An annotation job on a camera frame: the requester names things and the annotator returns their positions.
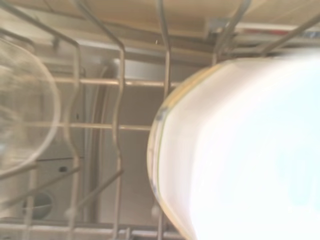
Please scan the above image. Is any white mug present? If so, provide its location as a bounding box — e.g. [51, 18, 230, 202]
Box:
[146, 47, 320, 240]

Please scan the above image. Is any dishwasher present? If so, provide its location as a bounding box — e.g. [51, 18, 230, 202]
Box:
[0, 0, 320, 240]

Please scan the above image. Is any clear drinking glass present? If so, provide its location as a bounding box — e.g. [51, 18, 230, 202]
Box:
[0, 33, 61, 180]

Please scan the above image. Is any wire dishwasher rack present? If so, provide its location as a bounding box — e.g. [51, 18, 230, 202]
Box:
[0, 0, 320, 240]

